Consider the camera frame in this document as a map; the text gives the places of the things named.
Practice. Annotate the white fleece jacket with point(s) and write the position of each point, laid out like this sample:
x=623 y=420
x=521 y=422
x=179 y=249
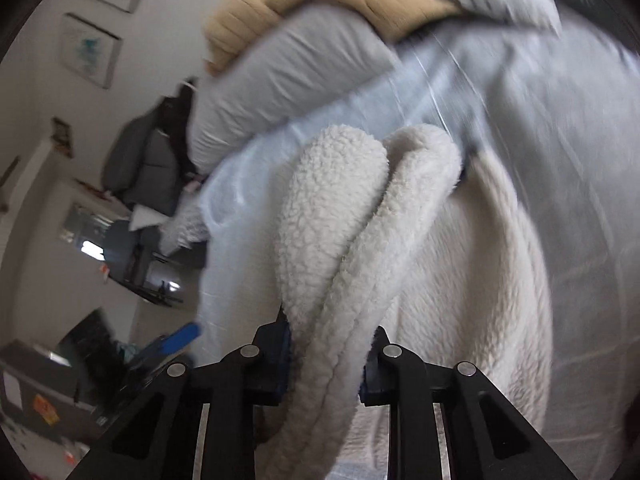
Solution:
x=450 y=280

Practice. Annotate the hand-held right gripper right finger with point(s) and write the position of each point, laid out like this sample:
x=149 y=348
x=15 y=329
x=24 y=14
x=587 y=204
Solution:
x=371 y=382

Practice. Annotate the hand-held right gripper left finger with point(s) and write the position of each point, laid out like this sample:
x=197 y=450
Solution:
x=284 y=357

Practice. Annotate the dark grey puffer jacket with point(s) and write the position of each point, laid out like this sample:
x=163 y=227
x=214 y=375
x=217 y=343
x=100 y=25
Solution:
x=145 y=160

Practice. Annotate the black cabinet with stickers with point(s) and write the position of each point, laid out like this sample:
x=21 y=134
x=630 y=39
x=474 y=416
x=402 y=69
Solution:
x=40 y=390

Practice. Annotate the wall picture with teal print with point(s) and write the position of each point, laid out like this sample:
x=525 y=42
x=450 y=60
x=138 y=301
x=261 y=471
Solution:
x=90 y=50

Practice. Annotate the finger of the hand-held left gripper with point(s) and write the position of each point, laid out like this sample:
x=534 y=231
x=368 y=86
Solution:
x=181 y=337

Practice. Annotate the dark desk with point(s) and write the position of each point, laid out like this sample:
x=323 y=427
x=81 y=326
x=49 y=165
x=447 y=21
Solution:
x=150 y=290

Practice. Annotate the small dark wall picture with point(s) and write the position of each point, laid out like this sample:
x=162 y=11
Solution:
x=63 y=136

